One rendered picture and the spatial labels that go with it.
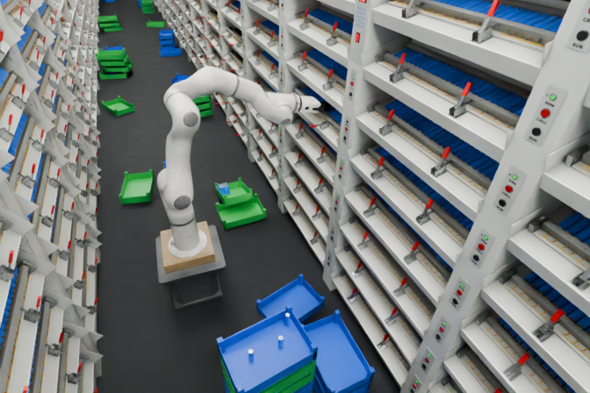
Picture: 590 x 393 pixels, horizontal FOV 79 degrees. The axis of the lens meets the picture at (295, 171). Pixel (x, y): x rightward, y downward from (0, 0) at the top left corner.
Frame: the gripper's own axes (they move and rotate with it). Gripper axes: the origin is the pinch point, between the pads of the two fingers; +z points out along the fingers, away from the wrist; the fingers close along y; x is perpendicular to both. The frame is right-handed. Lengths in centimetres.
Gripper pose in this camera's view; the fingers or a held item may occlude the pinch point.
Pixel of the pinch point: (325, 105)
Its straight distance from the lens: 179.3
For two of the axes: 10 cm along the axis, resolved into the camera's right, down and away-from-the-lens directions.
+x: -2.3, 8.4, 4.9
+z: 8.9, -0.2, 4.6
